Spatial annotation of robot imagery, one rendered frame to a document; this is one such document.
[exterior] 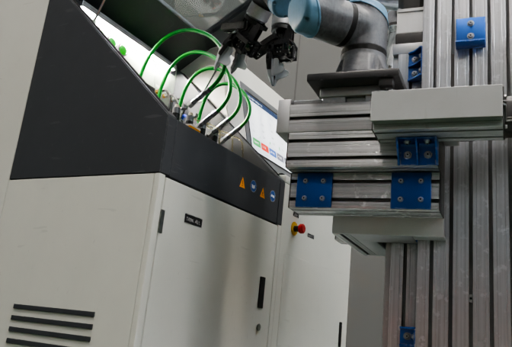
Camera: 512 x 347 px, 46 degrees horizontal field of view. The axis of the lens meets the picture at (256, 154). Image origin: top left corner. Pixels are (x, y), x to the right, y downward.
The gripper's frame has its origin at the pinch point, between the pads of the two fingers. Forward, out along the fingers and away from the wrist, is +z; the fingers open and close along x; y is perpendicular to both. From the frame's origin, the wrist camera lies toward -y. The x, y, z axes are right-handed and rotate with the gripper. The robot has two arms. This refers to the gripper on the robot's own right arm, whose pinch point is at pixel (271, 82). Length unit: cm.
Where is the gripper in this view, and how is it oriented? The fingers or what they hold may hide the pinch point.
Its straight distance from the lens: 205.3
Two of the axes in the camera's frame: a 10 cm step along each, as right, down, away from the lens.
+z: -1.0, 9.5, -2.8
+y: 8.7, -0.5, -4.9
